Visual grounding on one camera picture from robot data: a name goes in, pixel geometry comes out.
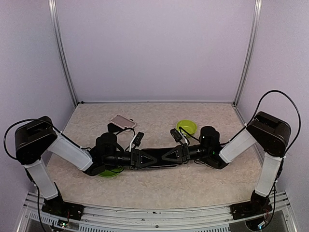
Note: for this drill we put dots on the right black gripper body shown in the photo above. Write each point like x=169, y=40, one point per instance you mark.
x=186, y=156

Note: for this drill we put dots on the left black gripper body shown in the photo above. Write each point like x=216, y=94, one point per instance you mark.
x=133, y=159

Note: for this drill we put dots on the black phone case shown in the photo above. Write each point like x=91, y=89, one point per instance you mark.
x=158, y=157

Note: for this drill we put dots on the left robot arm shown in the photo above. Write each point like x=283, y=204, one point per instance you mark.
x=37, y=136

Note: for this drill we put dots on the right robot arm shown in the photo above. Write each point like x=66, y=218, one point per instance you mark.
x=265, y=131

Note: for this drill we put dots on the pink phone case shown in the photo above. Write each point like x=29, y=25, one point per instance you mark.
x=122, y=122

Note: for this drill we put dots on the green plate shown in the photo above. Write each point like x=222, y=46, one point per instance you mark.
x=111, y=173

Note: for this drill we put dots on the green bowl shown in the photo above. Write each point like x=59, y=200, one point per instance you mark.
x=187, y=125

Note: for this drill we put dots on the dark green mug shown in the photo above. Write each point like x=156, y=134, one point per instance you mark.
x=113, y=128

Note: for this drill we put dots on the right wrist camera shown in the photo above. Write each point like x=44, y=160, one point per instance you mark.
x=179, y=137

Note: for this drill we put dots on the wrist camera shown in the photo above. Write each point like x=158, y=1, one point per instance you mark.
x=136, y=141
x=179, y=137

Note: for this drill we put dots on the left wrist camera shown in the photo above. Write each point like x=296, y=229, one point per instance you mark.
x=136, y=141

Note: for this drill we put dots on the aluminium front rail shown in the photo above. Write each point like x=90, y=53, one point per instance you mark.
x=96, y=218

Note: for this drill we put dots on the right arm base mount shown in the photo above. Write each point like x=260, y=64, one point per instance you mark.
x=255, y=206

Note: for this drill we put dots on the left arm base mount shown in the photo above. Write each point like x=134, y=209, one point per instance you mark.
x=58, y=207

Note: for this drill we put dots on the right aluminium frame post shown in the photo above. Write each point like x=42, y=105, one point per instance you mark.
x=249, y=52

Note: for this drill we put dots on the aluminium frame post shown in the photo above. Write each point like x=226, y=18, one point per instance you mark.
x=61, y=51
x=249, y=52

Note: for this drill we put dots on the left aluminium frame post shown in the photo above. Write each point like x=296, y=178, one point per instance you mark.
x=61, y=51

